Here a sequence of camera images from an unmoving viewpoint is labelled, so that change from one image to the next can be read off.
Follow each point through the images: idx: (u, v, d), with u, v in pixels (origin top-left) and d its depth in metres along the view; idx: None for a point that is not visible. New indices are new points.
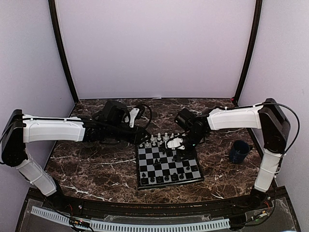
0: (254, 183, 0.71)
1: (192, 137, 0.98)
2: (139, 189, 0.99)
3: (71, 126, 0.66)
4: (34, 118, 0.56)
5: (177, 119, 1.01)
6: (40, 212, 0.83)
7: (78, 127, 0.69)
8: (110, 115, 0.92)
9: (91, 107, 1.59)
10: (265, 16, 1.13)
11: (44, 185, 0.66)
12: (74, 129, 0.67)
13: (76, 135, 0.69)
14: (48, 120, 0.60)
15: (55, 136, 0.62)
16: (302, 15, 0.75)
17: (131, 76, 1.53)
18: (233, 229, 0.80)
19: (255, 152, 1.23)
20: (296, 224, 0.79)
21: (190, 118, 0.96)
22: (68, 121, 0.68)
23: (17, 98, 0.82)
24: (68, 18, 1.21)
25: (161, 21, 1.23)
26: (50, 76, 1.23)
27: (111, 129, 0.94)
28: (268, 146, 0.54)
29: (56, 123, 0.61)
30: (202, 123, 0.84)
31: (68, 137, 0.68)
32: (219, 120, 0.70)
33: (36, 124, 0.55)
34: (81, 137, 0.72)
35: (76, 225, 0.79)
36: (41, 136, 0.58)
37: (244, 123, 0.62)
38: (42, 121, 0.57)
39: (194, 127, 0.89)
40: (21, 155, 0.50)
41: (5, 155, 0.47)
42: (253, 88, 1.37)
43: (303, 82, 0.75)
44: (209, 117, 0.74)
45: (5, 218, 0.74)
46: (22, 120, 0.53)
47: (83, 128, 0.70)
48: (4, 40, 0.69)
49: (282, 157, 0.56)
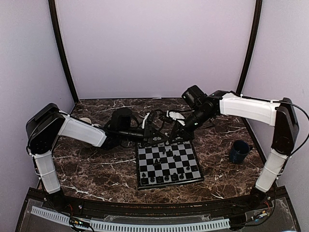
0: (256, 182, 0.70)
1: (197, 118, 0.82)
2: (139, 189, 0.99)
3: (96, 131, 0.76)
4: (70, 116, 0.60)
5: (186, 95, 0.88)
6: (40, 212, 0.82)
7: (101, 133, 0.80)
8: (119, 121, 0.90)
9: (91, 107, 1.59)
10: (265, 16, 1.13)
11: (49, 182, 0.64)
12: (96, 134, 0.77)
13: (97, 139, 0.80)
14: (80, 121, 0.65)
15: (82, 136, 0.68)
16: (302, 15, 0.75)
17: (131, 76, 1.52)
18: (233, 229, 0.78)
19: (255, 152, 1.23)
20: (296, 224, 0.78)
21: (200, 96, 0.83)
22: (94, 126, 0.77)
23: (16, 98, 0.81)
24: (68, 18, 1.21)
25: (160, 21, 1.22)
26: (50, 77, 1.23)
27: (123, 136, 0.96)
28: (275, 145, 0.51)
29: (87, 125, 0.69)
30: (212, 104, 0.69)
31: (89, 140, 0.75)
32: (232, 106, 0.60)
33: (72, 120, 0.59)
34: (98, 144, 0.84)
35: (76, 224, 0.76)
36: (73, 134, 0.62)
37: (257, 116, 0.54)
38: (76, 119, 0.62)
39: (203, 107, 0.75)
40: (49, 143, 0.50)
41: (35, 144, 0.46)
42: (253, 88, 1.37)
43: (303, 82, 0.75)
44: (221, 100, 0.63)
45: (5, 219, 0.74)
46: (63, 113, 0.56)
47: (104, 135, 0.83)
48: (5, 41, 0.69)
49: (287, 160, 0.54)
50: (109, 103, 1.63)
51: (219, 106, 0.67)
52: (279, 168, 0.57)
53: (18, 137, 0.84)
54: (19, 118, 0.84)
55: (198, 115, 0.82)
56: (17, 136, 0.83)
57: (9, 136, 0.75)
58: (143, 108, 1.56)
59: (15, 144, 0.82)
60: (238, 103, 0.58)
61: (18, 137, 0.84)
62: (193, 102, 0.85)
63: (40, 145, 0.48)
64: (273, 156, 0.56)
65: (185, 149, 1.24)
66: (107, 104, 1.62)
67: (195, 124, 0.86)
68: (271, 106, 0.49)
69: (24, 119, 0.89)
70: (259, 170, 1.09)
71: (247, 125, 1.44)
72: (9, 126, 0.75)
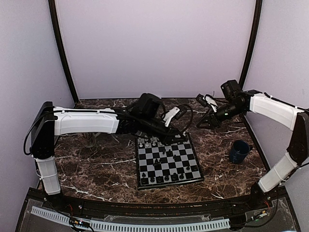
0: (260, 179, 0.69)
1: (229, 110, 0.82)
2: (139, 189, 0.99)
3: (104, 119, 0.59)
4: (65, 111, 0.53)
5: (224, 87, 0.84)
6: (40, 212, 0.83)
7: (111, 120, 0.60)
8: (147, 109, 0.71)
9: (91, 107, 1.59)
10: (265, 17, 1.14)
11: (50, 184, 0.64)
12: (105, 121, 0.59)
13: (109, 127, 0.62)
14: (80, 112, 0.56)
15: (87, 128, 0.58)
16: (302, 15, 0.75)
17: (131, 76, 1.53)
18: (233, 229, 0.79)
19: (255, 152, 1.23)
20: (296, 224, 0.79)
21: (237, 91, 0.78)
22: (102, 113, 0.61)
23: (16, 98, 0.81)
24: (69, 19, 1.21)
25: (161, 21, 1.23)
26: (51, 77, 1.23)
27: (142, 123, 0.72)
28: (290, 150, 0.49)
29: (88, 115, 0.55)
30: (244, 100, 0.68)
31: (100, 130, 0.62)
32: (261, 106, 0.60)
33: (68, 116, 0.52)
34: (113, 130, 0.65)
35: (76, 224, 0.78)
36: (73, 129, 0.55)
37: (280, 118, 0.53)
38: (74, 113, 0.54)
39: (236, 101, 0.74)
40: (50, 147, 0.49)
41: (35, 149, 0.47)
42: (253, 88, 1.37)
43: (303, 82, 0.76)
44: (252, 97, 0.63)
45: (5, 218, 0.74)
46: (54, 112, 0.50)
47: (116, 120, 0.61)
48: (5, 41, 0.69)
49: (296, 168, 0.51)
50: (109, 103, 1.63)
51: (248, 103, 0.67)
52: (285, 174, 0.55)
53: (18, 136, 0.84)
54: (19, 118, 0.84)
55: (231, 108, 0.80)
56: (17, 136, 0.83)
57: (8, 136, 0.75)
58: None
59: (15, 144, 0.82)
60: (265, 103, 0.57)
61: (18, 137, 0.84)
62: (228, 94, 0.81)
63: (42, 150, 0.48)
64: (285, 160, 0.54)
65: (185, 149, 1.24)
66: (107, 104, 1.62)
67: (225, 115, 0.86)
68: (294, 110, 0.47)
69: (24, 118, 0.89)
70: (259, 170, 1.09)
71: (247, 125, 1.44)
72: (9, 126, 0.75)
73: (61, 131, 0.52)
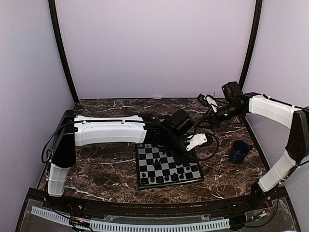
0: (260, 178, 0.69)
1: (229, 110, 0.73)
2: (139, 189, 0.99)
3: (130, 129, 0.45)
4: (87, 121, 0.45)
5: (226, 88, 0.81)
6: (40, 212, 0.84)
7: (138, 130, 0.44)
8: (181, 126, 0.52)
9: (91, 107, 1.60)
10: (265, 16, 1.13)
11: (56, 187, 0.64)
12: (132, 133, 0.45)
13: (136, 138, 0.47)
14: (103, 121, 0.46)
15: (112, 139, 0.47)
16: (302, 15, 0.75)
17: (131, 76, 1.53)
18: (233, 229, 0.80)
19: (255, 152, 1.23)
20: (296, 224, 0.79)
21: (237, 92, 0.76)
22: (128, 121, 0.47)
23: (16, 99, 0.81)
24: (69, 19, 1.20)
25: (161, 21, 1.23)
26: (51, 77, 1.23)
27: (172, 141, 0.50)
28: (288, 147, 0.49)
29: (112, 125, 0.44)
30: (243, 102, 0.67)
31: (128, 140, 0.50)
32: (260, 106, 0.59)
33: (90, 127, 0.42)
34: (141, 140, 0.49)
35: (76, 224, 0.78)
36: (95, 140, 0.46)
37: (279, 118, 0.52)
38: (96, 123, 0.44)
39: (236, 102, 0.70)
40: (70, 156, 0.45)
41: (57, 157, 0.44)
42: (253, 88, 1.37)
43: (303, 82, 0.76)
44: (251, 98, 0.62)
45: (5, 219, 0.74)
46: (74, 123, 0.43)
47: (144, 131, 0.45)
48: (5, 41, 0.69)
49: (295, 167, 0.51)
50: (109, 103, 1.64)
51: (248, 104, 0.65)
52: (285, 173, 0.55)
53: (18, 137, 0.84)
54: (19, 118, 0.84)
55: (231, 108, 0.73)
56: (17, 137, 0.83)
57: (9, 136, 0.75)
58: (143, 108, 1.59)
59: (15, 144, 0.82)
60: (263, 104, 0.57)
61: (18, 137, 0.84)
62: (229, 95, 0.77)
63: (61, 160, 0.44)
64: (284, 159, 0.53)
65: None
66: (107, 104, 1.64)
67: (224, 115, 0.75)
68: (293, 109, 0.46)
69: (24, 119, 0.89)
70: (259, 170, 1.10)
71: (247, 125, 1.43)
72: (9, 126, 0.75)
73: (83, 143, 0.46)
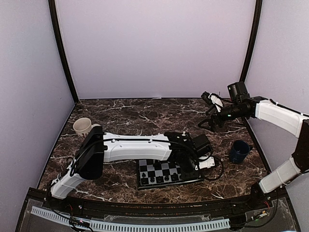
0: (262, 178, 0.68)
1: (232, 111, 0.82)
2: (139, 189, 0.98)
3: (153, 149, 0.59)
4: (116, 139, 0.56)
5: (231, 88, 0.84)
6: (40, 212, 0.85)
7: (163, 150, 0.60)
8: (202, 148, 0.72)
9: (91, 107, 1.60)
10: (265, 16, 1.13)
11: (64, 191, 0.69)
12: (154, 151, 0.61)
13: (161, 155, 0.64)
14: (130, 140, 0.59)
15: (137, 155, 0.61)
16: (302, 15, 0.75)
17: (131, 76, 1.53)
18: (233, 229, 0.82)
19: (255, 152, 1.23)
20: (295, 224, 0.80)
21: (244, 94, 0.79)
22: (153, 141, 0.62)
23: (16, 99, 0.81)
24: (68, 18, 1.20)
25: (160, 21, 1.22)
26: (51, 78, 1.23)
27: (188, 156, 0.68)
28: (295, 156, 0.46)
29: (137, 145, 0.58)
30: (249, 107, 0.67)
31: (150, 157, 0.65)
32: (267, 112, 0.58)
33: (119, 146, 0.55)
34: (165, 158, 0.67)
35: (76, 224, 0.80)
36: (122, 155, 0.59)
37: (286, 125, 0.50)
38: (124, 142, 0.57)
39: (241, 106, 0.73)
40: (93, 172, 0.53)
41: (82, 172, 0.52)
42: (253, 87, 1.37)
43: (303, 82, 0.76)
44: (258, 103, 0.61)
45: (6, 218, 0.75)
46: (106, 140, 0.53)
47: (168, 151, 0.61)
48: (5, 41, 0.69)
49: (299, 175, 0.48)
50: (109, 103, 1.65)
51: (255, 108, 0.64)
52: (287, 179, 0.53)
53: (18, 137, 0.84)
54: (19, 119, 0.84)
55: (233, 109, 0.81)
56: (17, 136, 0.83)
57: (9, 136, 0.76)
58: (143, 108, 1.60)
59: (15, 144, 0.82)
60: (270, 109, 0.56)
61: (18, 137, 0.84)
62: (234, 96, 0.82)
63: (89, 174, 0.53)
64: (289, 165, 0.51)
65: None
66: (107, 104, 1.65)
67: (228, 115, 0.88)
68: (300, 116, 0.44)
69: (23, 118, 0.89)
70: (259, 170, 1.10)
71: (247, 125, 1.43)
72: (9, 127, 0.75)
73: (111, 158, 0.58)
